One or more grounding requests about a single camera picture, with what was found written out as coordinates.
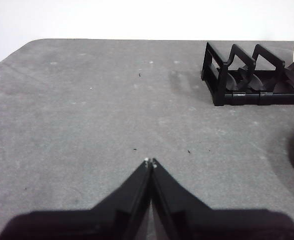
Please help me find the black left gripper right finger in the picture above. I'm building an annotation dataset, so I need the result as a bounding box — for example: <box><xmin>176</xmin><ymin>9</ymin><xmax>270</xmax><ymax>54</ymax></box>
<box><xmin>150</xmin><ymin>157</ymin><xmax>294</xmax><ymax>240</ymax></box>

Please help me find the black plate rack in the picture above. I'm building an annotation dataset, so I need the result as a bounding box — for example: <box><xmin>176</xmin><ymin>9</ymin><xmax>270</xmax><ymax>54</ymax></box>
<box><xmin>201</xmin><ymin>41</ymin><xmax>294</xmax><ymax>107</ymax></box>

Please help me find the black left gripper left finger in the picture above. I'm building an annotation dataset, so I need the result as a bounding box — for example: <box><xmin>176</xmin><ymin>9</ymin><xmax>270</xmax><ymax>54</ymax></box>
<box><xmin>0</xmin><ymin>157</ymin><xmax>152</xmax><ymax>240</ymax></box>

